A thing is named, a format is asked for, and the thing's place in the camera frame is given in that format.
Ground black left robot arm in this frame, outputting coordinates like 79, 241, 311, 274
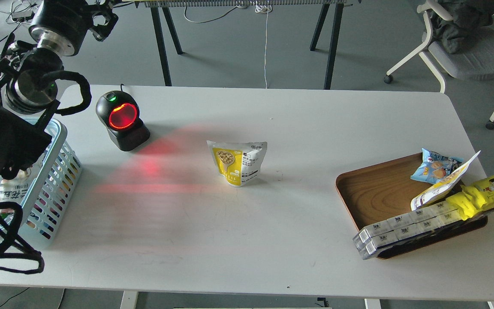
0, 0, 119, 274

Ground silver boxed snack pack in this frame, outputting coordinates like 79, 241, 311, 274
352, 201, 461, 260

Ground blue snack bag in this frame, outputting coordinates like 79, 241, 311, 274
410, 148, 465, 184

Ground light blue plastic basket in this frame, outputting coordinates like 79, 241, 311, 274
18, 119, 82, 250

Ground red white snack bag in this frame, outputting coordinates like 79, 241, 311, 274
0, 167, 33, 205

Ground yellow cartoon snack pack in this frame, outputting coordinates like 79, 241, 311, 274
446, 176, 494, 220

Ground wooden oval tray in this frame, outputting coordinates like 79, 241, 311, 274
335, 153, 488, 259

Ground black barcode scanner red window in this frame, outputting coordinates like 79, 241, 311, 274
96, 84, 151, 152

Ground black leg background table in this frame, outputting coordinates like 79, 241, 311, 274
145, 0, 349, 90

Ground grey white office chair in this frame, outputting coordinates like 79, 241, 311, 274
384, 0, 494, 130

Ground black power strip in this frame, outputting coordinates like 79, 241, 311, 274
10, 9, 35, 23

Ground white hanging cable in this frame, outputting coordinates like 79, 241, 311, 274
253, 3, 273, 89

